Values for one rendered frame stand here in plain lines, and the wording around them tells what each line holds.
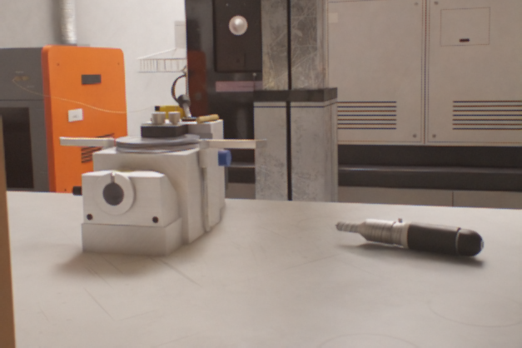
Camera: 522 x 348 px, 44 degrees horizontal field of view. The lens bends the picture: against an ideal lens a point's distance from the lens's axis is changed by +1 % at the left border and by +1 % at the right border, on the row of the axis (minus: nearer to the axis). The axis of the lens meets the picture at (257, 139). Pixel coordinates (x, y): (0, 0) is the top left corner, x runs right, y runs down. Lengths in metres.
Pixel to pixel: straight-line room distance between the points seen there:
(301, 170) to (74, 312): 0.82
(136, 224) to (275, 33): 0.73
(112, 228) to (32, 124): 1.22
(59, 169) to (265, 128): 0.73
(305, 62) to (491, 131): 0.98
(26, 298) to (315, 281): 0.23
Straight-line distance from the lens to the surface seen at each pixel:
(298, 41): 1.26
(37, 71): 1.82
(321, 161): 1.25
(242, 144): 0.66
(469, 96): 2.11
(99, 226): 0.64
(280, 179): 1.28
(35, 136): 1.84
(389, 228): 0.63
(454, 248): 0.61
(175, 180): 0.64
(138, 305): 0.51
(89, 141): 0.73
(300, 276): 0.55
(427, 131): 2.11
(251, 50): 2.19
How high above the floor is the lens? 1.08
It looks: 7 degrees down
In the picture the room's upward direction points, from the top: 1 degrees counter-clockwise
